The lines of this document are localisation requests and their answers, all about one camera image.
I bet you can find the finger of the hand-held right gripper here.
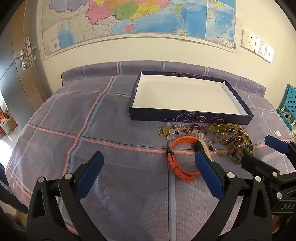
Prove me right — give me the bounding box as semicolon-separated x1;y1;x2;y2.
265;135;296;158
240;154;281;180

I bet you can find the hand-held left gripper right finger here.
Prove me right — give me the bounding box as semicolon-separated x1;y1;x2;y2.
195;151;273;241

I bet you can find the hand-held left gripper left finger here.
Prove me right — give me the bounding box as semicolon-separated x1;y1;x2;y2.
26;151;104;241

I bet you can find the mixed bead necklace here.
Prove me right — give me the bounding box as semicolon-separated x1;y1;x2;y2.
207;137;245;165

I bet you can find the orange smartwatch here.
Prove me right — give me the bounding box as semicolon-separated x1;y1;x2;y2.
166;136;213;183

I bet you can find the patterned amber bangle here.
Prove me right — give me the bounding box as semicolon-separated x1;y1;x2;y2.
229;131;254;156

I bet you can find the yellow bead bracelet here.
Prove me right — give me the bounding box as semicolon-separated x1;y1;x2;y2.
208;122;248;142

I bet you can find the dark red bead bracelet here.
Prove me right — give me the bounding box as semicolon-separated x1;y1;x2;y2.
173;124;208;137

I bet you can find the clear bead bracelet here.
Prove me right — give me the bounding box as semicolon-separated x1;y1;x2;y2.
166;123;208;141

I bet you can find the small green yellow bracelet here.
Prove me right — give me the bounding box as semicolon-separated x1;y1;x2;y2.
159;126;171;138

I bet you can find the navy box tray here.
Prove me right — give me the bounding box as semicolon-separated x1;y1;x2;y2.
129;71;254;126

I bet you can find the teal plastic crate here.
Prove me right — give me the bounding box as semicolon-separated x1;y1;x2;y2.
276;84;296;132

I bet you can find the purple checked blanket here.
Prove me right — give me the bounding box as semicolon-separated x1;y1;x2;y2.
5;74;296;241

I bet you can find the cardboard box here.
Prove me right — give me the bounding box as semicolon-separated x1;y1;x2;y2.
3;115;18;137

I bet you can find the purple checked bolster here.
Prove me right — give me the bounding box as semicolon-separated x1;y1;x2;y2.
61;61;266;97

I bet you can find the grey door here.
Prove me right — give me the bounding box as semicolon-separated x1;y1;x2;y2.
0;5;55;116

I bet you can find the metal door latch plate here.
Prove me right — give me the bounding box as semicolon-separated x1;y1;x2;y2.
26;37;37;68

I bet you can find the white wall socket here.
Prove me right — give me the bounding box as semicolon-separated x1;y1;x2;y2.
254;37;266;57
242;29;257;52
264;44;274;63

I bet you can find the metal door handle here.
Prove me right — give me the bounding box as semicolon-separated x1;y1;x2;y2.
9;50;26;68

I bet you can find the colourful wall map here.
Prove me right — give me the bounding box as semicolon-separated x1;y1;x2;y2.
42;0;237;60

